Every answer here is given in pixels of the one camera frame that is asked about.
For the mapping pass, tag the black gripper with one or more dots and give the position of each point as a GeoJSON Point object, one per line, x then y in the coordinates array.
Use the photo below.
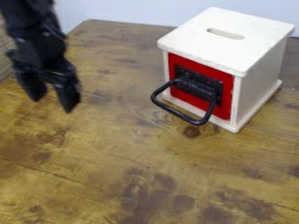
{"type": "Point", "coordinates": [40, 63]}

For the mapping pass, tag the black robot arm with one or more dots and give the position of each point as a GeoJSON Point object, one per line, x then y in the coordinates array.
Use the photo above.
{"type": "Point", "coordinates": [28, 13]}

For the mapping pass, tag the red drawer front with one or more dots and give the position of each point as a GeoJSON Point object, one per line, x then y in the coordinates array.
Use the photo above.
{"type": "Point", "coordinates": [221, 111]}

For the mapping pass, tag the white wooden box cabinet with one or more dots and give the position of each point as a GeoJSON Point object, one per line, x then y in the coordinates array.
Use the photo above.
{"type": "Point", "coordinates": [238, 44]}

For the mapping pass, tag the black metal drawer handle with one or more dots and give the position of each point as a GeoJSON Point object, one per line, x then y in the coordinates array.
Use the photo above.
{"type": "Point", "coordinates": [197, 85]}

